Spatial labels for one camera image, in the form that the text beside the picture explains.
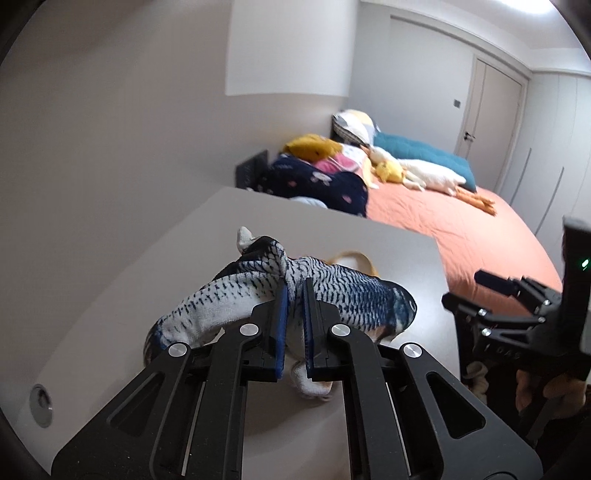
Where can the yellow paper cup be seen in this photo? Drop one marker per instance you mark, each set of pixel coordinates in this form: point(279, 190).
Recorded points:
point(372, 267)

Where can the beige double door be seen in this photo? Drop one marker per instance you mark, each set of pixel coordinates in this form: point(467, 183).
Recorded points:
point(494, 110)

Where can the teal pillow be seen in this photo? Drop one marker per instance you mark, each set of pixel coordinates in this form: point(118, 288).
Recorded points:
point(425, 150)

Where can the bed with orange sheet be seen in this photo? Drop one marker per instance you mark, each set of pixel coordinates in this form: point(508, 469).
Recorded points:
point(461, 230)

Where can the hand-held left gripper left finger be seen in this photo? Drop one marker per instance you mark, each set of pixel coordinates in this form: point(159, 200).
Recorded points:
point(281, 323)

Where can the navy patterned blanket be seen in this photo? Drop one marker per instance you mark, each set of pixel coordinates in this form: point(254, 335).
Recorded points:
point(318, 187)

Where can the pink white pillow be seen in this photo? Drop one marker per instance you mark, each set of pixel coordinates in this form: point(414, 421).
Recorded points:
point(348, 159)

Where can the yellow cushion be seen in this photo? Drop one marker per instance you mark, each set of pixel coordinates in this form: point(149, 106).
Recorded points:
point(314, 146)

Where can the yellow duck plush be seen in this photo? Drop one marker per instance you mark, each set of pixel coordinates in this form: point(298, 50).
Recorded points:
point(388, 171)

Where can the silver desk grommet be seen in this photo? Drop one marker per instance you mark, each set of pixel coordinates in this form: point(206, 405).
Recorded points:
point(40, 405)

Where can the person's right hand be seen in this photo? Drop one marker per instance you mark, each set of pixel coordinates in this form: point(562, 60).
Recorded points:
point(558, 392)

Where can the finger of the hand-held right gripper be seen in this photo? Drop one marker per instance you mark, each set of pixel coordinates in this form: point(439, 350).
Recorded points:
point(480, 316)
point(503, 284)

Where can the checkered white pillow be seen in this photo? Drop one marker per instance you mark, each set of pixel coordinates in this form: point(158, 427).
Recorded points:
point(355, 127)

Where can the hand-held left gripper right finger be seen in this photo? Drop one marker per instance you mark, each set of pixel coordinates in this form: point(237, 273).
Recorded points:
point(308, 323)

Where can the blue grey fish plush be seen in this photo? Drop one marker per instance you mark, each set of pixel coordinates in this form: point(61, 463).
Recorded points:
point(351, 286)

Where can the white wardrobe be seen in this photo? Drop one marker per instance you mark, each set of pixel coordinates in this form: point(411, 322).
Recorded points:
point(554, 161)

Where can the white goose plush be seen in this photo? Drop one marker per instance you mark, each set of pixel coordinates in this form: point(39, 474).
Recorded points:
point(429, 175)

